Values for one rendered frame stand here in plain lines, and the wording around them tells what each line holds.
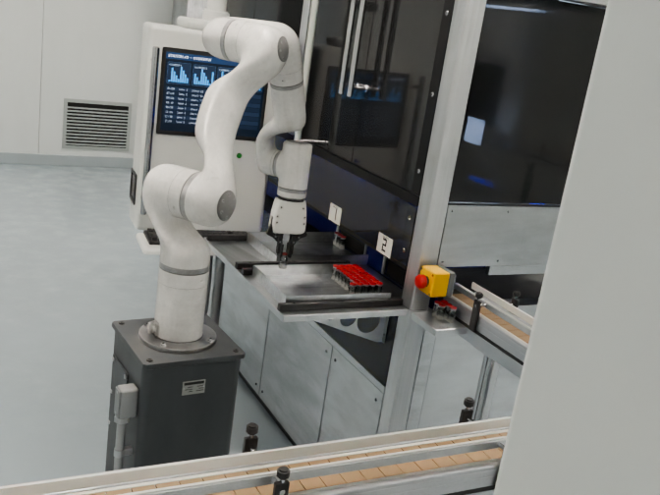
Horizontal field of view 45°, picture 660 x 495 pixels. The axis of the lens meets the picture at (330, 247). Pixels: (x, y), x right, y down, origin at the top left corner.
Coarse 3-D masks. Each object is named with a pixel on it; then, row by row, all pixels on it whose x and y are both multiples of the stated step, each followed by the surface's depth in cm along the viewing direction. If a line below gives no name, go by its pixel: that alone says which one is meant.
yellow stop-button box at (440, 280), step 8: (424, 272) 224; (432, 272) 221; (440, 272) 221; (448, 272) 222; (432, 280) 220; (440, 280) 221; (448, 280) 222; (424, 288) 224; (432, 288) 221; (440, 288) 222; (448, 288) 223; (432, 296) 221; (440, 296) 223; (448, 296) 224
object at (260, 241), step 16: (256, 240) 267; (272, 240) 279; (288, 240) 282; (304, 240) 285; (320, 240) 288; (272, 256) 255; (304, 256) 257; (320, 256) 260; (336, 256) 262; (352, 256) 265
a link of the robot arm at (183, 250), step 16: (160, 176) 183; (176, 176) 182; (144, 192) 185; (160, 192) 183; (176, 192) 181; (160, 208) 184; (176, 208) 182; (160, 224) 185; (176, 224) 188; (160, 240) 186; (176, 240) 185; (192, 240) 187; (160, 256) 188; (176, 256) 184; (192, 256) 185; (208, 256) 189; (176, 272) 185; (192, 272) 186
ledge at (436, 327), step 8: (416, 312) 231; (424, 312) 232; (416, 320) 228; (424, 320) 226; (432, 320) 227; (440, 320) 228; (456, 320) 230; (424, 328) 225; (432, 328) 222; (440, 328) 222; (448, 328) 223; (456, 328) 224; (464, 328) 225
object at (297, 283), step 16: (256, 272) 238; (272, 272) 244; (288, 272) 246; (304, 272) 249; (320, 272) 252; (272, 288) 227; (288, 288) 235; (304, 288) 237; (320, 288) 239; (336, 288) 241
